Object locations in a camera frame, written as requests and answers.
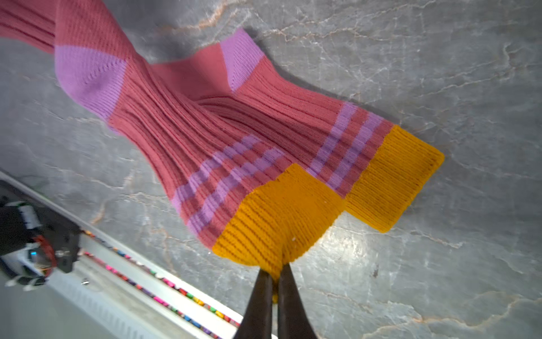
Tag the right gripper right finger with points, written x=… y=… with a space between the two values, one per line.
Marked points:
x=292 y=320

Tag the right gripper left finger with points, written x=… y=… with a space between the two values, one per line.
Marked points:
x=257 y=321

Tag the purple striped sock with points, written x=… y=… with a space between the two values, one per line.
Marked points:
x=243 y=198
x=375 y=165

